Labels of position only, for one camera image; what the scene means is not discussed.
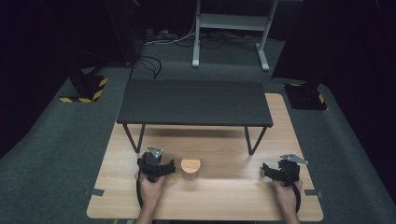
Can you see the black shelf riser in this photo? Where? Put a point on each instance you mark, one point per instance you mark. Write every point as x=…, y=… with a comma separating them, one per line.
x=195, y=102

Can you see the person's left hand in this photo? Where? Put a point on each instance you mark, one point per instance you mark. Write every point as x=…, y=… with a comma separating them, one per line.
x=151, y=192

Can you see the white metal stand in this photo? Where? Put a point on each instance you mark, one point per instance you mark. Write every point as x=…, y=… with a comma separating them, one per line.
x=231, y=31

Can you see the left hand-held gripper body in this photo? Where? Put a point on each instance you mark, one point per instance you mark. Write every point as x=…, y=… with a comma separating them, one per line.
x=151, y=164

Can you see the black base with yellow stripes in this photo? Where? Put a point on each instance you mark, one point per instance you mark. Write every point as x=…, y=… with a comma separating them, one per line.
x=305, y=95
x=87, y=88

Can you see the small wooden round block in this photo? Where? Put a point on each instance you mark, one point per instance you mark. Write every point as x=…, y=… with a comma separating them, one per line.
x=190, y=168

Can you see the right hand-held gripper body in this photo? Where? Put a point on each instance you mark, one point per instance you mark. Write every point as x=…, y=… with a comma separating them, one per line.
x=288, y=172

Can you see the person's right hand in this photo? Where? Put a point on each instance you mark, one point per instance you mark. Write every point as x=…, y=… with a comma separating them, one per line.
x=288, y=196

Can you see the grey tape strip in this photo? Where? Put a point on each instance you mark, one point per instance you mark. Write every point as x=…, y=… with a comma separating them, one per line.
x=313, y=193
x=94, y=192

